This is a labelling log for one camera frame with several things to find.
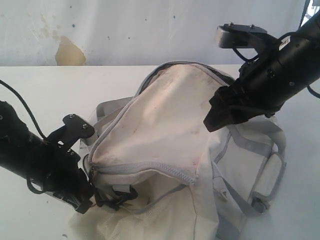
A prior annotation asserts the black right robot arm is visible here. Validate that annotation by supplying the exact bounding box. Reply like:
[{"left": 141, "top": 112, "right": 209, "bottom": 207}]
[{"left": 203, "top": 15, "right": 320, "bottom": 132}]

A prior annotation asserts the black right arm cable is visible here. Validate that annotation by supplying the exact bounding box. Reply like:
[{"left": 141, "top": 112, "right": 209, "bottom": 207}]
[{"left": 307, "top": 84, "right": 320, "bottom": 97}]

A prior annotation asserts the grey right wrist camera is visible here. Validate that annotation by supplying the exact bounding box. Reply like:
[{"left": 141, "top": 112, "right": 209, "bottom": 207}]
[{"left": 215, "top": 22, "right": 280, "bottom": 63}]

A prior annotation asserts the black plastic strap buckle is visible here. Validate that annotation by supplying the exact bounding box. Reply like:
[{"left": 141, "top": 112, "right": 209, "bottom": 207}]
[{"left": 94, "top": 186, "right": 138, "bottom": 211}]

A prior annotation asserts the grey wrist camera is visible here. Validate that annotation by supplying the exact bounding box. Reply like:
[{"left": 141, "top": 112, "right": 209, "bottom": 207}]
[
  {"left": 46, "top": 113, "right": 95, "bottom": 151},
  {"left": 215, "top": 22, "right": 280, "bottom": 63}
]

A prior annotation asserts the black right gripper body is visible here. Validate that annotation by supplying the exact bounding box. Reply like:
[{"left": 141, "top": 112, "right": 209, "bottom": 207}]
[{"left": 234, "top": 53, "right": 295, "bottom": 118}]

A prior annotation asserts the white backpack with grey straps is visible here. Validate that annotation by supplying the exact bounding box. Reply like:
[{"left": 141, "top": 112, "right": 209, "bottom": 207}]
[{"left": 69, "top": 62, "right": 287, "bottom": 240}]

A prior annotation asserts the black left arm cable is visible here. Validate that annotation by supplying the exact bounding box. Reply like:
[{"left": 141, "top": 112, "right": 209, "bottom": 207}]
[{"left": 0, "top": 79, "right": 47, "bottom": 140}]

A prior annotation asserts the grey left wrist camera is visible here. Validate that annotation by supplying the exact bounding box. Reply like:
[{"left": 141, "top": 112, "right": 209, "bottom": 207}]
[{"left": 46, "top": 113, "right": 95, "bottom": 151}]

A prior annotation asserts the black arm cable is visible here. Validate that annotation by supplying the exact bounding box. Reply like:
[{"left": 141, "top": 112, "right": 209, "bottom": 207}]
[
  {"left": 307, "top": 84, "right": 320, "bottom": 97},
  {"left": 0, "top": 79, "right": 47, "bottom": 140}
]

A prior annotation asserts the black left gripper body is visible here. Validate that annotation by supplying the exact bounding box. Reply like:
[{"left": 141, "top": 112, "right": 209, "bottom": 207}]
[{"left": 24, "top": 139, "right": 80, "bottom": 197}]

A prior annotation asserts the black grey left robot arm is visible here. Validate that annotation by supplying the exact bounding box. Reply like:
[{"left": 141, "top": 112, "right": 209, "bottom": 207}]
[{"left": 0, "top": 101, "right": 95, "bottom": 214}]

